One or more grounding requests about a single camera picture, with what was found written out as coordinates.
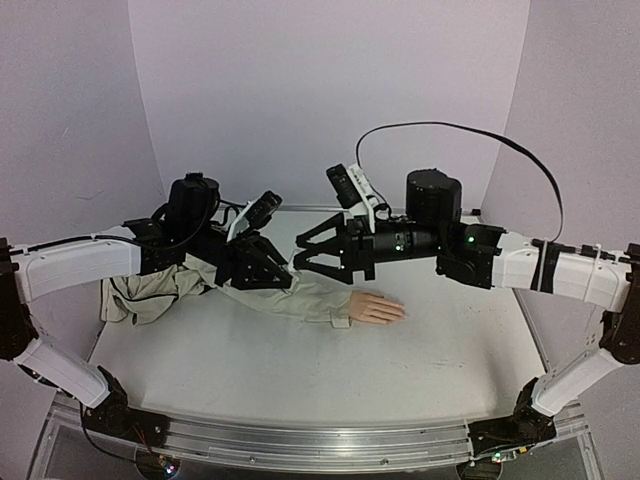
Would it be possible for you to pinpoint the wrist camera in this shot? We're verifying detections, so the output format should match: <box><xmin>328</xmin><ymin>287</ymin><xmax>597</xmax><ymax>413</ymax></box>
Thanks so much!
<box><xmin>226</xmin><ymin>190</ymin><xmax>282</xmax><ymax>243</ymax></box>
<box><xmin>326</xmin><ymin>164</ymin><xmax>385</xmax><ymax>234</ymax></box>

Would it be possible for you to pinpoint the clear nail polish bottle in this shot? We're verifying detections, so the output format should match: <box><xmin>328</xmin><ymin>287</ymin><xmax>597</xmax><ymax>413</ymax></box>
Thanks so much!
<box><xmin>287</xmin><ymin>249</ymin><xmax>301</xmax><ymax>274</ymax></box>

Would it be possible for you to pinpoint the beige zip jacket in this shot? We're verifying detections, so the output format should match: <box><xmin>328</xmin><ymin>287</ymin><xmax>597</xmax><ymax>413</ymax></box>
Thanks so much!
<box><xmin>100</xmin><ymin>255</ymin><xmax>353</xmax><ymax>329</ymax></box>

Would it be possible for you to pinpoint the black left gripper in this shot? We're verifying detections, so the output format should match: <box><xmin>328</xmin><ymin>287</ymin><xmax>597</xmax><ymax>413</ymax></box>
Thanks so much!
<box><xmin>186</xmin><ymin>220</ymin><xmax>300</xmax><ymax>290</ymax></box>

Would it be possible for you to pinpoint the aluminium front table rail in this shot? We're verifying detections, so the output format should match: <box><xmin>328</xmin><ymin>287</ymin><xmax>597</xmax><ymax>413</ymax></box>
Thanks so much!
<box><xmin>29</xmin><ymin>396</ymin><xmax>603</xmax><ymax>479</ymax></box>

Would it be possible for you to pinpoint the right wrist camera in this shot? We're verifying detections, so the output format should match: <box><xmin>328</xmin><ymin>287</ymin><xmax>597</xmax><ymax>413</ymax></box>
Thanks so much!
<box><xmin>326</xmin><ymin>164</ymin><xmax>385</xmax><ymax>234</ymax></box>

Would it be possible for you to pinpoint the aluminium rear table rail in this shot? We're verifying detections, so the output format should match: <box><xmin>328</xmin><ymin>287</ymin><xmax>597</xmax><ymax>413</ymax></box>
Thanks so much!
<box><xmin>278</xmin><ymin>204</ymin><xmax>482</xmax><ymax>218</ymax></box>

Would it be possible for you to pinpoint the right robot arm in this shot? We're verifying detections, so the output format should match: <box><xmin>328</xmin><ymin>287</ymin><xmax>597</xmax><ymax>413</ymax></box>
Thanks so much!
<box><xmin>293</xmin><ymin>165</ymin><xmax>639</xmax><ymax>463</ymax></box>

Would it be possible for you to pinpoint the mannequin hand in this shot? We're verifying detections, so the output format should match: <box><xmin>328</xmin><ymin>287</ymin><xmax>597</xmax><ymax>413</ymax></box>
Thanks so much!
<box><xmin>348</xmin><ymin>291</ymin><xmax>406</xmax><ymax>325</ymax></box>

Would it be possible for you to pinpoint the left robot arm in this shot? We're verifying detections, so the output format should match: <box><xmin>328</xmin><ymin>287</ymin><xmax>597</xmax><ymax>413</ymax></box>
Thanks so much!
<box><xmin>1</xmin><ymin>173</ymin><xmax>292</xmax><ymax>447</ymax></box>

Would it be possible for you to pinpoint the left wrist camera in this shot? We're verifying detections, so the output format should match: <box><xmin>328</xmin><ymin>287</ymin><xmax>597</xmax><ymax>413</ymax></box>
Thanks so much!
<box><xmin>226</xmin><ymin>190</ymin><xmax>282</xmax><ymax>243</ymax></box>

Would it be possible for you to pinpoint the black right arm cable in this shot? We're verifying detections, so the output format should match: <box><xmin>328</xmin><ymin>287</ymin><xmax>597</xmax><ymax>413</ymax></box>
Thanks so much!
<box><xmin>354</xmin><ymin>121</ymin><xmax>566</xmax><ymax>244</ymax></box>

